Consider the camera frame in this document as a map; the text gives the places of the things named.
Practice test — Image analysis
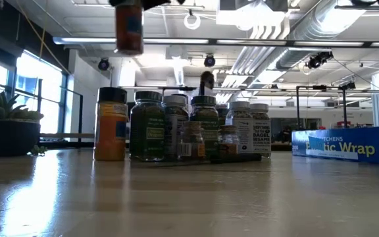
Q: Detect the blue plastic wrap box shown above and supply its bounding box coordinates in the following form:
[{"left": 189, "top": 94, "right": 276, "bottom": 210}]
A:
[{"left": 291, "top": 124, "right": 379, "bottom": 166}]

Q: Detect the black metal stand frame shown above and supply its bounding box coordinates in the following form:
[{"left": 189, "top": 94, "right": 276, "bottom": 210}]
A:
[{"left": 295, "top": 80, "right": 357, "bottom": 130}]

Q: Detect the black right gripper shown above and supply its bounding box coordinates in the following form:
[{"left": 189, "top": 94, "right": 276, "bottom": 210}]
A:
[{"left": 109, "top": 0, "right": 187, "bottom": 11}]

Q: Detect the small brown lid glass jar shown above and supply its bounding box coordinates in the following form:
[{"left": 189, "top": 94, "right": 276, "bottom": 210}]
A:
[
  {"left": 218, "top": 124, "right": 240, "bottom": 158},
  {"left": 180, "top": 120, "right": 207, "bottom": 161}
]

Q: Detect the small green succulent sprig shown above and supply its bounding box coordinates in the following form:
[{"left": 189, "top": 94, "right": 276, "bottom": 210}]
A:
[{"left": 28, "top": 144, "right": 48, "bottom": 157}]

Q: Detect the silver ventilation duct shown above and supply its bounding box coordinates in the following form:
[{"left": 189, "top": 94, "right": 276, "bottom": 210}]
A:
[{"left": 238, "top": 0, "right": 379, "bottom": 80}]

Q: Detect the yellow hanging cord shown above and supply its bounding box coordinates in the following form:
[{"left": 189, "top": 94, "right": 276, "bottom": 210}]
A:
[{"left": 16, "top": 1, "right": 74, "bottom": 77}]

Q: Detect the white lid seasoning jar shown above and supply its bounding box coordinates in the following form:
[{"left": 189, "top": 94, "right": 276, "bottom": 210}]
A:
[
  {"left": 225, "top": 101, "right": 255, "bottom": 155},
  {"left": 162, "top": 94, "right": 190, "bottom": 161},
  {"left": 249, "top": 103, "right": 272, "bottom": 158}
]

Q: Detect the red spice jar black lid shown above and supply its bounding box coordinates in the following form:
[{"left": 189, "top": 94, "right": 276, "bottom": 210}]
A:
[{"left": 115, "top": 3, "right": 145, "bottom": 56}]

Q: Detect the succulent plant in black pot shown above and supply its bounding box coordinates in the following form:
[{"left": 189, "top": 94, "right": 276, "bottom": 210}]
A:
[{"left": 0, "top": 84, "right": 45, "bottom": 157}]

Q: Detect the long ceiling light bar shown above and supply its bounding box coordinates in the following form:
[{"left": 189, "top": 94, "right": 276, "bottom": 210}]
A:
[{"left": 51, "top": 36, "right": 379, "bottom": 47}]

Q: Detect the white coiled cable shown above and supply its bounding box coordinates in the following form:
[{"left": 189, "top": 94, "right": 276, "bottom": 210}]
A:
[{"left": 183, "top": 9, "right": 202, "bottom": 31}]

